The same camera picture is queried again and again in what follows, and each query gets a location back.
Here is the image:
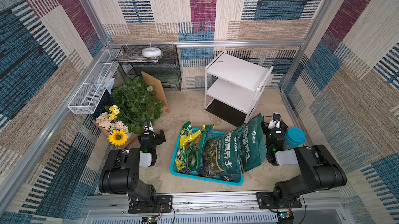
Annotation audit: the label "yellow green fertilizer bag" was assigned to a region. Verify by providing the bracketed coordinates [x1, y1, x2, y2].
[179, 121, 192, 140]

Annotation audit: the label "colourful green blue soil bag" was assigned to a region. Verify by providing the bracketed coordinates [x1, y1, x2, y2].
[184, 129, 208, 173]

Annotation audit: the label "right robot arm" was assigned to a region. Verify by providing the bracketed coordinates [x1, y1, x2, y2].
[256, 122, 347, 212]

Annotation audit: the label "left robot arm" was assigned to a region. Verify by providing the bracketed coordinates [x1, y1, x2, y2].
[98, 130, 166, 210]

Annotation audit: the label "white metal shelf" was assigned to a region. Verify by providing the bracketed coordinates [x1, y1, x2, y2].
[205, 52, 274, 127]

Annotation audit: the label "wooden plant stand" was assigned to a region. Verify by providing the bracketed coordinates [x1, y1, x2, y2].
[94, 72, 170, 149]

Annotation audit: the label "teal round canister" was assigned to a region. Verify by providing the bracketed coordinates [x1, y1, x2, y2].
[283, 127, 305, 150]

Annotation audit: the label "green leafy plant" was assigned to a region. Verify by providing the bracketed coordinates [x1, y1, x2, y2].
[111, 76, 164, 135]

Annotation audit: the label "yellow sunflower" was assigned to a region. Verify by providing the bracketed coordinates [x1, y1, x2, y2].
[108, 130, 128, 146]

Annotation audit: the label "teal plastic basket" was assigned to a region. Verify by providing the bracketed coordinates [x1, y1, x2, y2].
[169, 134, 244, 187]

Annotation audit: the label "pink and yellow flower bouquet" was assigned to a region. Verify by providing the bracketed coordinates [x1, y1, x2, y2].
[95, 105, 128, 134]

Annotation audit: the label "black mesh rack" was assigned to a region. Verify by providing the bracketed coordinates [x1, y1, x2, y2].
[118, 45, 182, 91]

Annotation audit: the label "magazines on rack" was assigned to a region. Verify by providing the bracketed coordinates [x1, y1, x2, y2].
[113, 52, 163, 63]

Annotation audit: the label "white round device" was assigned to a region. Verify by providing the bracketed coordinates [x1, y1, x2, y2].
[141, 47, 162, 58]

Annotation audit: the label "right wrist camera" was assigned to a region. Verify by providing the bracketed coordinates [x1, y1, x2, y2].
[268, 113, 281, 129]

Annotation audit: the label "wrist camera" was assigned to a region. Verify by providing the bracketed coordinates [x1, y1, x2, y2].
[268, 113, 281, 129]
[143, 121, 154, 135]

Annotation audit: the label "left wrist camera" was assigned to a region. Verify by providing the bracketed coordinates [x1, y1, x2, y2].
[143, 121, 154, 135]

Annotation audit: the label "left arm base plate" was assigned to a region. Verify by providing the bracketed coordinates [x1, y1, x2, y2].
[128, 195, 173, 214]

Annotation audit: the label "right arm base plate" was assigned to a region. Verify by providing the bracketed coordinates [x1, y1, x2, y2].
[256, 191, 302, 210]

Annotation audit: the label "white wire wall basket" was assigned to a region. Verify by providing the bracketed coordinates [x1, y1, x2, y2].
[68, 48, 120, 114]

